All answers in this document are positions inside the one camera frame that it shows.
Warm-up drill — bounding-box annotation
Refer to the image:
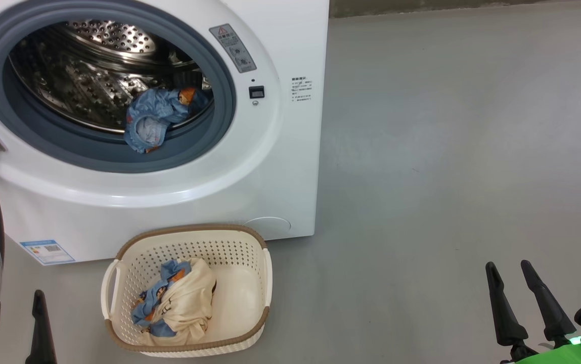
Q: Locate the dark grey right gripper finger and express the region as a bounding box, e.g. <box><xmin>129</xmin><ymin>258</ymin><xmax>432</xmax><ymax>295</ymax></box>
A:
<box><xmin>520</xmin><ymin>260</ymin><xmax>577</xmax><ymax>345</ymax></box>
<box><xmin>485</xmin><ymin>261</ymin><xmax>529</xmax><ymax>347</ymax></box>

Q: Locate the grey warning sticker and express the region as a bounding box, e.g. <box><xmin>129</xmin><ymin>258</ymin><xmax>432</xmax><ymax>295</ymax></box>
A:
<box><xmin>209</xmin><ymin>23</ymin><xmax>257</xmax><ymax>74</ymax></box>

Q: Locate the blue patterned garment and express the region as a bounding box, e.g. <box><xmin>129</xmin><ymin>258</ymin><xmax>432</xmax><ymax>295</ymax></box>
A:
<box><xmin>124</xmin><ymin>87</ymin><xmax>210</xmax><ymax>154</ymax></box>

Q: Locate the blue energy label sticker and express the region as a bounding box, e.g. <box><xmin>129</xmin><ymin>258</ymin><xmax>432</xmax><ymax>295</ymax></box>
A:
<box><xmin>20</xmin><ymin>240</ymin><xmax>76</xmax><ymax>266</ymax></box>

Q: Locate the round drain filter cover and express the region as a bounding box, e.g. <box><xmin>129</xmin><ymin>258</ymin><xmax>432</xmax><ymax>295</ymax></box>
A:
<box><xmin>242</xmin><ymin>216</ymin><xmax>291</xmax><ymax>241</ymax></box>

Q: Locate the cream perforated laundry basket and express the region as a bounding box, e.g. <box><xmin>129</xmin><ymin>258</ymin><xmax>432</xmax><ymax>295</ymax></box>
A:
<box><xmin>101</xmin><ymin>224</ymin><xmax>273</xmax><ymax>358</ymax></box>

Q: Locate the white front-load washing machine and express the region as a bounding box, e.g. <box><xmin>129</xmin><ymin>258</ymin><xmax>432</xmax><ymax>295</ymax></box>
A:
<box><xmin>0</xmin><ymin>0</ymin><xmax>330</xmax><ymax>266</ymax></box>

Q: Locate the cream garment with blue part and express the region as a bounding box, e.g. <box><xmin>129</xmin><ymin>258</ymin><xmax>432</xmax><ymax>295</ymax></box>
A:
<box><xmin>131</xmin><ymin>259</ymin><xmax>217</xmax><ymax>347</ymax></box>

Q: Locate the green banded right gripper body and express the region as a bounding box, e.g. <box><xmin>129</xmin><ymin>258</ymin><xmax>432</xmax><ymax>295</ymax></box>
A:
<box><xmin>500</xmin><ymin>336</ymin><xmax>581</xmax><ymax>364</ymax></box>

